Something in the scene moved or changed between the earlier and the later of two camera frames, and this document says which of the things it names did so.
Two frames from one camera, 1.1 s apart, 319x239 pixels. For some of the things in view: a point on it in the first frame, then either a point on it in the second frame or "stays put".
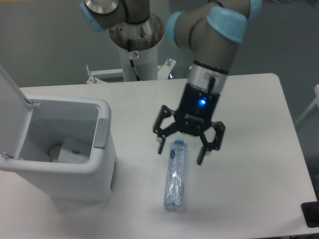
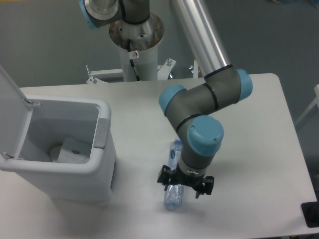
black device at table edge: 310,211 stays put
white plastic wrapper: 75,151 stays put
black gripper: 197,109 → 167,175
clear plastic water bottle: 176,183 stays put
